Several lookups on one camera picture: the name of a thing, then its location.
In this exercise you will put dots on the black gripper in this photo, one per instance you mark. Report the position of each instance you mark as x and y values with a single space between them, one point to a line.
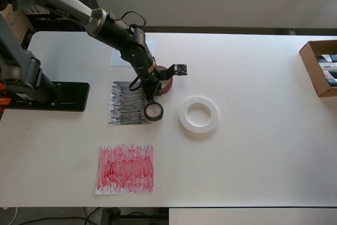
150 90

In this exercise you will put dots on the red tape roll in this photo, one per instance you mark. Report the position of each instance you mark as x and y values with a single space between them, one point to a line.
167 88

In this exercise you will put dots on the small black tape roll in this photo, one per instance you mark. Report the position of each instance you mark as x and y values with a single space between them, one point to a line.
154 118

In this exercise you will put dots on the large white tape roll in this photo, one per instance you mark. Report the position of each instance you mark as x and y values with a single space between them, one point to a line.
198 130

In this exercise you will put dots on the gray black Piper robot arm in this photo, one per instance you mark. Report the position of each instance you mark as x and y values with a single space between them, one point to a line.
65 9

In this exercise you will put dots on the black scribbled paper sheet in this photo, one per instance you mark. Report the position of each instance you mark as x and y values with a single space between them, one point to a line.
123 109

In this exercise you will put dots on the blank white paper sheet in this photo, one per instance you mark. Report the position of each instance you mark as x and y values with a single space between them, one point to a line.
116 60

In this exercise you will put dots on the red scribbled paper sheet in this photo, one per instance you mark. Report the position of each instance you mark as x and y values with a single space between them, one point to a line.
123 169

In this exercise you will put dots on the large black printed carton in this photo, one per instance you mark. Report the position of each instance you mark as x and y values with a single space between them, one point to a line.
52 24

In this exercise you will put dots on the large brown cardboard box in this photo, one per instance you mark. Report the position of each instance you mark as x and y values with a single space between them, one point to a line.
21 22

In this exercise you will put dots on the open brown cardboard tray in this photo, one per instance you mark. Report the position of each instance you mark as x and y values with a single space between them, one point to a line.
313 77

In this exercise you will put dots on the orange black clamp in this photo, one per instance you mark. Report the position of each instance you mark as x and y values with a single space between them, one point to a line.
4 101

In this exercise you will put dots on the small black white box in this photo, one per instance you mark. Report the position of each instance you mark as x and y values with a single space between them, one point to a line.
322 58
330 74
332 82

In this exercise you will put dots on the small white printed box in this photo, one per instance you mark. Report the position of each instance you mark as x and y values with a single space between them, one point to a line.
327 66

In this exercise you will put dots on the small wrist camera on bracket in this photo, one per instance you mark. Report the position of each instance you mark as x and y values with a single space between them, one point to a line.
181 69

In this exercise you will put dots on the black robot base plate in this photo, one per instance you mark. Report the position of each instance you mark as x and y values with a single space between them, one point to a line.
76 98

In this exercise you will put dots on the black table leg frame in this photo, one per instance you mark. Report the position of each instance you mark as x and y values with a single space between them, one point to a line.
110 217

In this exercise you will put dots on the small gray bracket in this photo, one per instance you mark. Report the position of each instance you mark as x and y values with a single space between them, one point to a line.
292 32

